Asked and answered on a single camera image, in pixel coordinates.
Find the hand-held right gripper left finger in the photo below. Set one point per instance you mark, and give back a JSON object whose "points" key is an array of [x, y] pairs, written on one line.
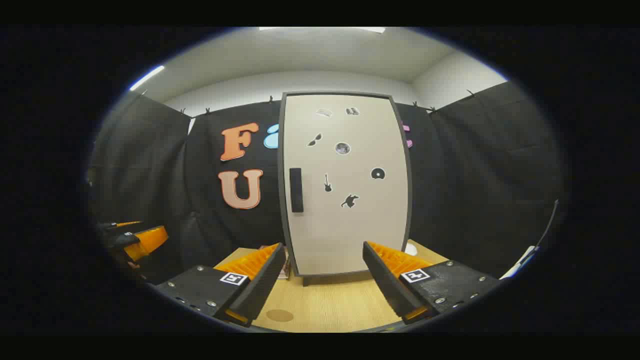
{"points": [[262, 290]]}

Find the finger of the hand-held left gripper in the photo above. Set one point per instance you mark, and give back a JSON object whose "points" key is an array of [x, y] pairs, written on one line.
{"points": [[122, 225], [150, 240]]}

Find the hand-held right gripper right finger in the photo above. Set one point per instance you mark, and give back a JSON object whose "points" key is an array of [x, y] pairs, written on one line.
{"points": [[385, 282]]}

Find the round brown coaster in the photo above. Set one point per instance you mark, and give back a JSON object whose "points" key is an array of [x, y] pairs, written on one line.
{"points": [[280, 315]]}

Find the light grey cabinet door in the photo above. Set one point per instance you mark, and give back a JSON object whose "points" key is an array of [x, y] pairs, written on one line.
{"points": [[350, 235]]}

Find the dark grey cabinet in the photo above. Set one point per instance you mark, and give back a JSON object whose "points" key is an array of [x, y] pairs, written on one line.
{"points": [[408, 200]]}

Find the brown cover book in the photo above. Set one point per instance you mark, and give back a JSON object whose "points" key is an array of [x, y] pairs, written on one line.
{"points": [[286, 269]]}

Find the white round object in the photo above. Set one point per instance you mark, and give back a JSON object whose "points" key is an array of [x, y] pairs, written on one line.
{"points": [[411, 249]]}

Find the black backdrop cloth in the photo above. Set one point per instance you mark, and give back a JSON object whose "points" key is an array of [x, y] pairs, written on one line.
{"points": [[150, 175]]}

